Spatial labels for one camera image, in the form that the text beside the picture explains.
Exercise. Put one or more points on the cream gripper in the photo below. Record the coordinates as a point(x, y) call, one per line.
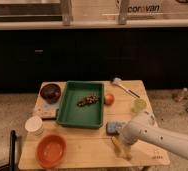
point(125, 151)

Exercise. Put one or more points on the yellow banana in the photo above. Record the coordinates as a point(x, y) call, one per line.
point(119, 149)

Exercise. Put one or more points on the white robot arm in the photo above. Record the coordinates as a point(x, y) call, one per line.
point(142, 127)

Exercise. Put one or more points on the red bowl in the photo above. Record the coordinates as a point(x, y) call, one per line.
point(50, 151)

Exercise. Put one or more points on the dark brown bowl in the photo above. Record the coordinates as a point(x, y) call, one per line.
point(50, 93)

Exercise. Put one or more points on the blue sponge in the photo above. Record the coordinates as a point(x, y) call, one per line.
point(113, 128)

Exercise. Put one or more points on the yellow-green translucent cup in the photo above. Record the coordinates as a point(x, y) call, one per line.
point(139, 105)

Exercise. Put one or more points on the green plastic tray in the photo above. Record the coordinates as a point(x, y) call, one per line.
point(89, 116)

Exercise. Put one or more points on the orange tomato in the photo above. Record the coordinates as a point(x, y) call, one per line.
point(109, 99)

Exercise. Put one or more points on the wooden folding table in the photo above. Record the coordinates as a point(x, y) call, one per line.
point(92, 148)

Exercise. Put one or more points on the brown food pile in tray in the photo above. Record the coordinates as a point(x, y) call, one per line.
point(88, 100)

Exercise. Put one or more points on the small wooden cutting board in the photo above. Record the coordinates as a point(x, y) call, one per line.
point(46, 111)

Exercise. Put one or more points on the white paper cup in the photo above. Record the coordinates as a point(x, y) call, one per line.
point(34, 125)

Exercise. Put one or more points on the white box with lettering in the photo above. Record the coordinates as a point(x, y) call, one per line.
point(144, 6)

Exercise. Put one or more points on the black chair frame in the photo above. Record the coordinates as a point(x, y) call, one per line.
point(10, 164)

